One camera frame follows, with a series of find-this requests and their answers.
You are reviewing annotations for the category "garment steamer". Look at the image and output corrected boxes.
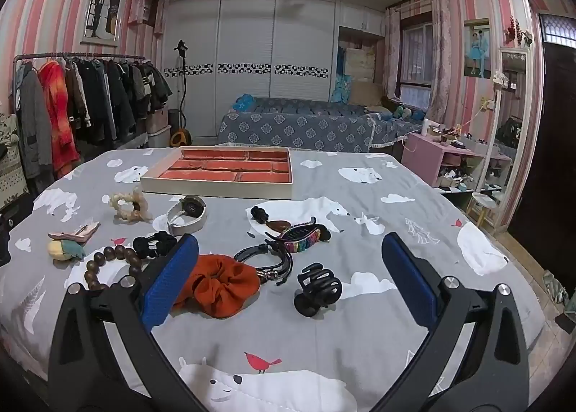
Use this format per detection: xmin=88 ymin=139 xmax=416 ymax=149
xmin=170 ymin=40 xmax=194 ymax=146

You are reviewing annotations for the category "framed wall poster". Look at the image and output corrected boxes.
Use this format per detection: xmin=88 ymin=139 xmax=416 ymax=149
xmin=81 ymin=0 xmax=129 ymax=46

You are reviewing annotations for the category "row of hanging clothes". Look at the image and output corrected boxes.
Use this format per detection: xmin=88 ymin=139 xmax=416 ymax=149
xmin=11 ymin=56 xmax=174 ymax=179

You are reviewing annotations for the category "pink floral curtain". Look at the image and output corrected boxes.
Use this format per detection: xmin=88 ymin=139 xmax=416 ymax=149
xmin=384 ymin=0 xmax=451 ymax=100

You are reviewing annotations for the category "red lined jewelry tray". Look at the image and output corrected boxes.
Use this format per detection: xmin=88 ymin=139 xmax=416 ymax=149
xmin=139 ymin=146 xmax=294 ymax=200

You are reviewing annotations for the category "metal clothes rack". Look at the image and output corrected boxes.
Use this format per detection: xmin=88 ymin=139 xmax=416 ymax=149
xmin=13 ymin=53 xmax=147 ymax=80

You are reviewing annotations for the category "sofa with blue patterned cover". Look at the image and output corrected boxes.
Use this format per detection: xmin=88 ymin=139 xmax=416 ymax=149
xmin=216 ymin=96 xmax=428 ymax=153

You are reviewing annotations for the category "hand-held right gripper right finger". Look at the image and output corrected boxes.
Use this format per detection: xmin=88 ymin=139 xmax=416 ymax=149
xmin=373 ymin=232 xmax=531 ymax=412

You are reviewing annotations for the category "grey storage box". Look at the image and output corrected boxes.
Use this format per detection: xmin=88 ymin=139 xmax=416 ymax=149
xmin=144 ymin=108 xmax=172 ymax=148

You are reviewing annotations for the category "white sliding door wardrobe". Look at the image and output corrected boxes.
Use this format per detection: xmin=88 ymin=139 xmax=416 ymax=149
xmin=164 ymin=0 xmax=388 ymax=147

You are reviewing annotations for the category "pink shelf unit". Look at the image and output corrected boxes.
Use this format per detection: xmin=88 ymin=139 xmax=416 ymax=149
xmin=402 ymin=132 xmax=514 ymax=190

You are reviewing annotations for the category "brown wooden bead bracelet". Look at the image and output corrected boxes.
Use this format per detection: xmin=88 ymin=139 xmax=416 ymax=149
xmin=84 ymin=245 xmax=151 ymax=293

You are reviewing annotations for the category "white band wristwatch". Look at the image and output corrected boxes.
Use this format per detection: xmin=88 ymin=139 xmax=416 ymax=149
xmin=166 ymin=196 xmax=210 ymax=236

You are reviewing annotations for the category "window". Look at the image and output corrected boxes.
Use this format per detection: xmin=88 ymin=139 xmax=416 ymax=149
xmin=398 ymin=21 xmax=435 ymax=109

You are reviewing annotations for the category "cream scrunchie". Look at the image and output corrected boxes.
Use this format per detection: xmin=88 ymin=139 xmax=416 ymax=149
xmin=109 ymin=187 xmax=154 ymax=222

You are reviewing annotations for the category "dark door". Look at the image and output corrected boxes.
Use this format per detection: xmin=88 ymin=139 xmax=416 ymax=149
xmin=508 ymin=0 xmax=576 ymax=273

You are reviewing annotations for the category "black hair claw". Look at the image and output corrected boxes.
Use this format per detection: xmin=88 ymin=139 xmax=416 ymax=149
xmin=293 ymin=262 xmax=343 ymax=317

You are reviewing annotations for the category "patterned cloth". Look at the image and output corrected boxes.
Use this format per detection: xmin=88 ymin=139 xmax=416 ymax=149
xmin=0 ymin=113 xmax=28 ymax=210

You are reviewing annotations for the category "black knotted hair tie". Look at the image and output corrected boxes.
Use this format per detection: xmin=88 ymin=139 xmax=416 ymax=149
xmin=132 ymin=231 xmax=178 ymax=260

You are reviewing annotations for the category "black braided bracelet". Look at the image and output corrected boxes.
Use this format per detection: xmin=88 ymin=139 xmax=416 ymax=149
xmin=233 ymin=241 xmax=294 ymax=286

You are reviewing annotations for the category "rainbow beaded hair claw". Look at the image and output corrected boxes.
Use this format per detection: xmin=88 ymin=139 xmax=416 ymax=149
xmin=265 ymin=216 xmax=331 ymax=254

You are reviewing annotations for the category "orange scrunchie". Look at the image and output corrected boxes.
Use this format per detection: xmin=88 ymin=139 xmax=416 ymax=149
xmin=173 ymin=254 xmax=261 ymax=319

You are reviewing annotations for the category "wall photo poster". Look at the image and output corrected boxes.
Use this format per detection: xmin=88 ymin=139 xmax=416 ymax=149
xmin=463 ymin=18 xmax=492 ymax=79

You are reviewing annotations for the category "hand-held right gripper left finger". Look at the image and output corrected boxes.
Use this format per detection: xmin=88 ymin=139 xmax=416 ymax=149
xmin=47 ymin=233 xmax=212 ymax=412

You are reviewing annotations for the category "red flower wall decor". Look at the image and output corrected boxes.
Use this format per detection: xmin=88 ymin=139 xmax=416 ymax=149
xmin=504 ymin=16 xmax=534 ymax=46

